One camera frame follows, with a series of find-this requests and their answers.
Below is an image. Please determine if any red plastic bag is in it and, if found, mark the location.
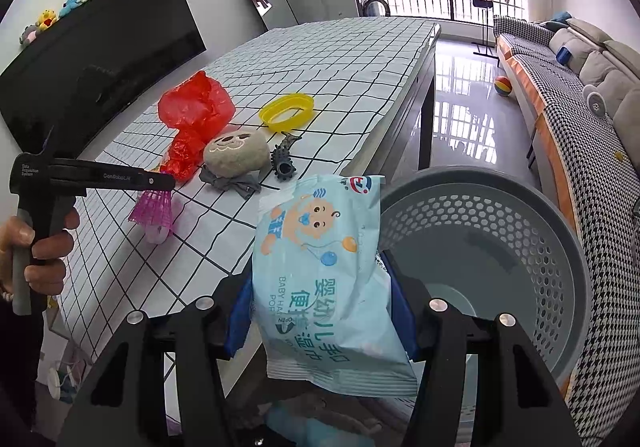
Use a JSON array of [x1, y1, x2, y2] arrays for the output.
[[158, 71, 236, 182]]

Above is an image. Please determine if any person's left hand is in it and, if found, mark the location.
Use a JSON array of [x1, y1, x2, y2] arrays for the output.
[[0, 207, 81, 298]]

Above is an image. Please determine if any white checked tablecloth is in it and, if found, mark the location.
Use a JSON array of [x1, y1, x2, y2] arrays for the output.
[[47, 17, 441, 363]]

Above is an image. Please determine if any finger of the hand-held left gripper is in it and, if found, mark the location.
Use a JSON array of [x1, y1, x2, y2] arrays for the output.
[[75, 162, 177, 198]]

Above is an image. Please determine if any white round device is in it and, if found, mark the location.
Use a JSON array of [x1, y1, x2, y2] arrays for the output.
[[585, 86, 608, 116]]

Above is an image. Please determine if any yellow plastic ring lid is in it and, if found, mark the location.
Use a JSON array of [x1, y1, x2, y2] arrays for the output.
[[258, 94, 316, 132]]

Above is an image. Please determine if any grey perforated plastic basket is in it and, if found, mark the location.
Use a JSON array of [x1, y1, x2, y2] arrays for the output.
[[372, 166, 593, 430]]

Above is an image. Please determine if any black spiky rubber toy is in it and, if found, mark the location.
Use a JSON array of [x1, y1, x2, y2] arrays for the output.
[[270, 131, 303, 182]]

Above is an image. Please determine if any pink shuttlecock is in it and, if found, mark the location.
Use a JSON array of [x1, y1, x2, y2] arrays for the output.
[[129, 191, 174, 245]]

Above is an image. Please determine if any beige round plush toy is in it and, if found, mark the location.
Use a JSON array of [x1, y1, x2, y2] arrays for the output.
[[202, 128, 271, 178]]

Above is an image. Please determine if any light blue wet wipes packet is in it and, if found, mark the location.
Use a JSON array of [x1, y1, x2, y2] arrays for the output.
[[250, 174, 420, 398]]

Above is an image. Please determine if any dark table frame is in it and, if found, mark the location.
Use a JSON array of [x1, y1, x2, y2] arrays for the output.
[[345, 24, 443, 178]]

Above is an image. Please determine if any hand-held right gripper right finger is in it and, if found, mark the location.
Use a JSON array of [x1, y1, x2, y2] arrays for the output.
[[379, 251, 583, 447]]

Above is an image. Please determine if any sofa with houndstooth cover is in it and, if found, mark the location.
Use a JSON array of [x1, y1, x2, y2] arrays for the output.
[[492, 16, 640, 428]]

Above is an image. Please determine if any grey cloth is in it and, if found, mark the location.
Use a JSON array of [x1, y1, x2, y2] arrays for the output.
[[199, 166, 263, 200]]

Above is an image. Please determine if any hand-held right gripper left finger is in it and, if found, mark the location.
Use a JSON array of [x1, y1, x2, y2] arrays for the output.
[[60, 272, 256, 447]]

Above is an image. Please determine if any washing machine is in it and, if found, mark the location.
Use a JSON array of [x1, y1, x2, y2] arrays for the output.
[[352, 0, 391, 18]]

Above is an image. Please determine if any black flat television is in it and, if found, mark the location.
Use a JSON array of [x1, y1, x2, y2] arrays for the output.
[[0, 0, 207, 160]]

